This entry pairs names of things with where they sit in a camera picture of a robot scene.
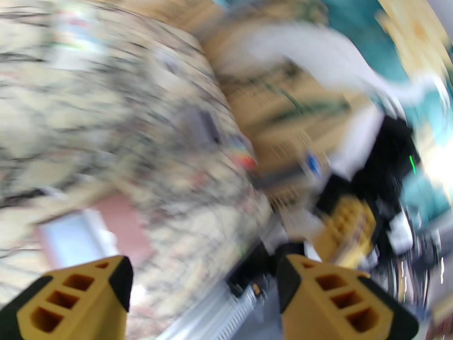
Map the clear jar blue lid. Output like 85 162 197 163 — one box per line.
301 149 331 187

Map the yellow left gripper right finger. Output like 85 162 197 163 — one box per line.
277 254 420 340

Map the pink leather card holder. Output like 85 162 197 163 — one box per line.
37 193 153 272

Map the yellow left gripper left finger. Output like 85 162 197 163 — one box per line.
0 255 134 340

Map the colourful marker pen set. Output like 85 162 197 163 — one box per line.
230 137 259 171

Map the aluminium front rail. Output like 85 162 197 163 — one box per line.
163 278 273 340

